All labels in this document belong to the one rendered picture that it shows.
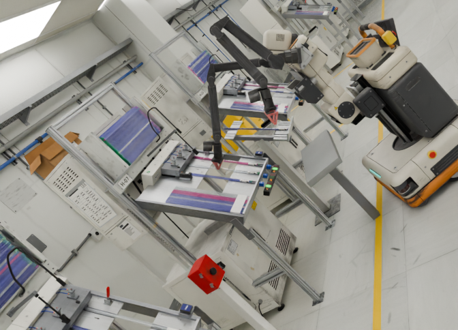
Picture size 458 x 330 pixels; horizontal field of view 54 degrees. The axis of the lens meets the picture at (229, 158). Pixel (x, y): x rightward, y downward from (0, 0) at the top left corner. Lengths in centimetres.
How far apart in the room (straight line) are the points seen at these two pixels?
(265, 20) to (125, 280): 463
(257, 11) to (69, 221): 451
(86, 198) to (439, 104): 224
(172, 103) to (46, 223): 155
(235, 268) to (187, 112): 173
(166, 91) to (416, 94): 227
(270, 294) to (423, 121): 144
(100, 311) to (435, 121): 206
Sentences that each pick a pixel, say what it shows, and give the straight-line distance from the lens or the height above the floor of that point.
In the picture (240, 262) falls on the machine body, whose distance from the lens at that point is 300.
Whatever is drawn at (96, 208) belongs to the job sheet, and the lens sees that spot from 313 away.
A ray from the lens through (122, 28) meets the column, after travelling 641.
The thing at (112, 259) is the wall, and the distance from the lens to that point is 451.
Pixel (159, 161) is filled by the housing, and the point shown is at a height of 126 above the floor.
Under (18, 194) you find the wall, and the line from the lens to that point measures 438.
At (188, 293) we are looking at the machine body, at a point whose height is 47.
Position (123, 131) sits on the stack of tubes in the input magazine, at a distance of 313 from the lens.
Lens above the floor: 151
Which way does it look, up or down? 10 degrees down
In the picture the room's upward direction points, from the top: 45 degrees counter-clockwise
